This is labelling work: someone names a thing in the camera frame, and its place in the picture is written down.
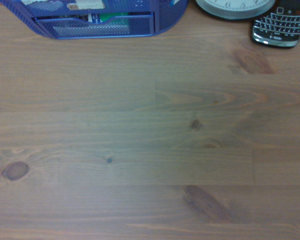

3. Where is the black keypad mobile phone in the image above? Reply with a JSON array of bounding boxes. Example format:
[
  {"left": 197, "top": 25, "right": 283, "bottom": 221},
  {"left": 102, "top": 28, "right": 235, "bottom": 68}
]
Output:
[{"left": 251, "top": 0, "right": 300, "bottom": 49}]

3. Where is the blue mesh desk organizer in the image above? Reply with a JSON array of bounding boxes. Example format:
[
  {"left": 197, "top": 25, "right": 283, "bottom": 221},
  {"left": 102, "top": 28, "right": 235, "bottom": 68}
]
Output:
[{"left": 0, "top": 0, "right": 190, "bottom": 40}]

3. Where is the round silver wall clock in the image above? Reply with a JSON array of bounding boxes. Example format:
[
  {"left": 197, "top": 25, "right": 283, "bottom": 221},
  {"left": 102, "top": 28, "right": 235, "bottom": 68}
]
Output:
[{"left": 194, "top": 0, "right": 276, "bottom": 20}]

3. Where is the green and white card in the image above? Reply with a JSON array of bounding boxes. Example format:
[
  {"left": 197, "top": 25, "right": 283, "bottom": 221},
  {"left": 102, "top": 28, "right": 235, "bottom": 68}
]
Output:
[{"left": 87, "top": 12, "right": 130, "bottom": 27}]

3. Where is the beige paper note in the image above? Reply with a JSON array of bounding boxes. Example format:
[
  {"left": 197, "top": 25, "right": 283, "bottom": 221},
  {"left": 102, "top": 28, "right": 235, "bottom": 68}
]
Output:
[{"left": 66, "top": 0, "right": 106, "bottom": 11}]

